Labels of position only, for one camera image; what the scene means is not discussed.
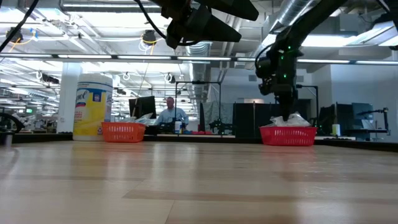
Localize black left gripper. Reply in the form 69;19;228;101
160;0;259;50

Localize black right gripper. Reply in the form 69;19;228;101
254;43;304;122

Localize bagged white cotton swabs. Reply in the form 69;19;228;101
269;111;312;128

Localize red plastic basket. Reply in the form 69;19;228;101
259;126;318;147

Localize black partition panel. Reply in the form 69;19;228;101
232;102;312;136

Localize blue-grey computer monitor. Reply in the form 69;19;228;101
352;102;374;130

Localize wide bright ceiling light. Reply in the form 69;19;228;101
301;20;398;47

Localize tan wooden desk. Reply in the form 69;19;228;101
155;133;236;139

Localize person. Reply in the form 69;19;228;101
155;96;190;130

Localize black flat monitor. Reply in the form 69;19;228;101
129;95;157;121

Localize long linear ceiling light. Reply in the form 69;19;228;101
0;53;398;66

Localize orange plastic basket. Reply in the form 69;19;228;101
101;121;147;143

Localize wipes canister with yellow label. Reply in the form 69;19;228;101
73;73;114;141

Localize white building pillar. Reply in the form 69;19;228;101
57;62;84;134

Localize grey cylindrical stub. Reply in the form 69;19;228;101
0;132;14;146

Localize black camera rig frame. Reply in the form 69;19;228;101
297;84;320;127
174;80;222;134

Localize silver spiral round duct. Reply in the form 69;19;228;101
245;0;313;68
183;42;214;100

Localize black ceiling cable reel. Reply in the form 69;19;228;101
141;29;169;47

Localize black ceiling device orange cable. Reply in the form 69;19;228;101
6;26;40;52

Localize black curved cable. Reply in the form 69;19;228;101
0;112;25;134

